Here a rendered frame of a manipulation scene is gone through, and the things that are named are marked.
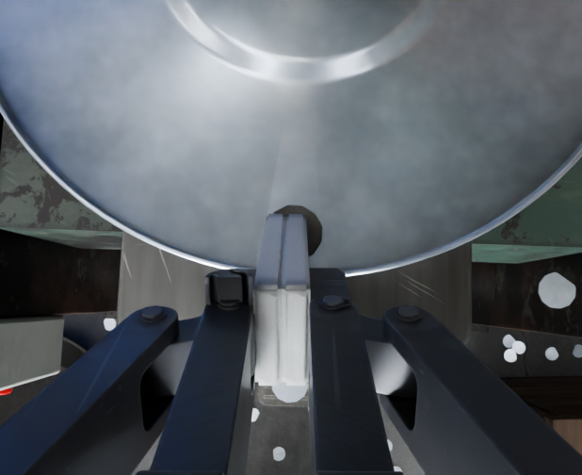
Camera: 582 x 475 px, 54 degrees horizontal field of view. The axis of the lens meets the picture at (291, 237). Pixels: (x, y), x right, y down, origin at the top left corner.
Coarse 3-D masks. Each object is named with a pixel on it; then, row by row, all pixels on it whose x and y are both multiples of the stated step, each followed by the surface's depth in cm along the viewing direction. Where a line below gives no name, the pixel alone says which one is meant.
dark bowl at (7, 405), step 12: (72, 348) 94; (72, 360) 96; (60, 372) 99; (24, 384) 99; (36, 384) 99; (48, 384) 99; (0, 396) 99; (12, 396) 98; (24, 396) 98; (0, 408) 98; (12, 408) 98; (0, 420) 98
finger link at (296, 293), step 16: (288, 224) 20; (304, 224) 20; (288, 240) 18; (304, 240) 19; (288, 256) 17; (304, 256) 17; (288, 272) 16; (304, 272) 16; (288, 288) 15; (304, 288) 15; (288, 304) 15; (304, 304) 15; (288, 320) 15; (304, 320) 15; (288, 336) 15; (304, 336) 15; (288, 352) 15; (304, 352) 15; (288, 368) 16; (304, 368) 16; (288, 384) 16; (304, 384) 16
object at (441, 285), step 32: (320, 224) 23; (128, 256) 23; (160, 256) 23; (448, 256) 23; (128, 288) 23; (160, 288) 23; (192, 288) 23; (352, 288) 22; (384, 288) 22; (416, 288) 22; (448, 288) 22; (448, 320) 22
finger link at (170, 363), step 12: (252, 276) 18; (180, 324) 15; (192, 324) 15; (180, 336) 14; (192, 336) 14; (252, 336) 15; (168, 348) 14; (180, 348) 14; (252, 348) 15; (156, 360) 14; (168, 360) 14; (180, 360) 14; (252, 360) 15; (144, 372) 14; (156, 372) 14; (168, 372) 14; (180, 372) 14; (252, 372) 15; (144, 384) 14; (156, 384) 14; (168, 384) 14; (144, 396) 14; (156, 396) 14; (168, 396) 14
